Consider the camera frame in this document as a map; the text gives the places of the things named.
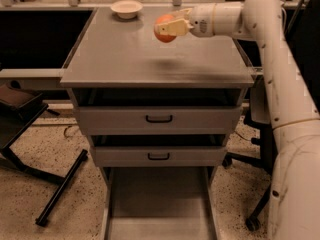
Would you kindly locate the bottom grey open drawer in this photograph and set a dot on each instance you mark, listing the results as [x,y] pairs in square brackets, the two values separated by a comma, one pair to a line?
[159,203]

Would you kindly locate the white ceramic bowl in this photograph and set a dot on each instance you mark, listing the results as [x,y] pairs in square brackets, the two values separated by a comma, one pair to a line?
[126,9]

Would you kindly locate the orange fruit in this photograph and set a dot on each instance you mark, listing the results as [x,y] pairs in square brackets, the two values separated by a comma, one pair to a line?
[164,38]

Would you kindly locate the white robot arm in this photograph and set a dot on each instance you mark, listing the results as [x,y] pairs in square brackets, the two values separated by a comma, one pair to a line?
[294,210]

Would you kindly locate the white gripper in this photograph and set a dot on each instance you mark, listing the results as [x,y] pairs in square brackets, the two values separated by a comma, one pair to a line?
[201,20]

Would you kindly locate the top grey drawer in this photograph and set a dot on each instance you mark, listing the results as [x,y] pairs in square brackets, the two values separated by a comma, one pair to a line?
[156,120]

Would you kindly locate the black office chair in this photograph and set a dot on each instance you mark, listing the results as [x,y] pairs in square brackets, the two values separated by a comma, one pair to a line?
[257,117]

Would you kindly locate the grey drawer cabinet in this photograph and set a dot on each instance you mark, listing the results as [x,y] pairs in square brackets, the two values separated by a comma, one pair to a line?
[121,64]

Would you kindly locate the middle grey drawer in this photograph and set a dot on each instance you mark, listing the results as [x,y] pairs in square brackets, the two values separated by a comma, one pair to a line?
[157,156]

